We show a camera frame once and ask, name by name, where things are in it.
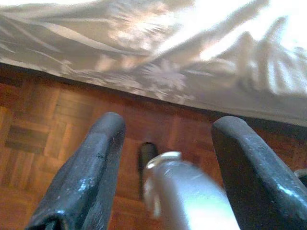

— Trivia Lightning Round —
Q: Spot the silver robot left leg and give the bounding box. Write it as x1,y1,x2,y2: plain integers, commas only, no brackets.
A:
143,150,240,230

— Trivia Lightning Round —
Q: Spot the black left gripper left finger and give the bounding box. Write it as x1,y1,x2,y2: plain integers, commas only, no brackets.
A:
25,112,127,230

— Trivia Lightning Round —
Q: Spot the black robot left foot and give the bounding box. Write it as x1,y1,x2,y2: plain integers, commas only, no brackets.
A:
138,142,159,201

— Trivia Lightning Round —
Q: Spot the grey floral bed sheet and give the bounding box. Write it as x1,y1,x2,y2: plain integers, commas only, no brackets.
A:
0,0,307,127

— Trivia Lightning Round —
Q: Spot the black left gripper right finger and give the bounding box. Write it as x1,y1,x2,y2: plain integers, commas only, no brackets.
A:
211,115,307,230

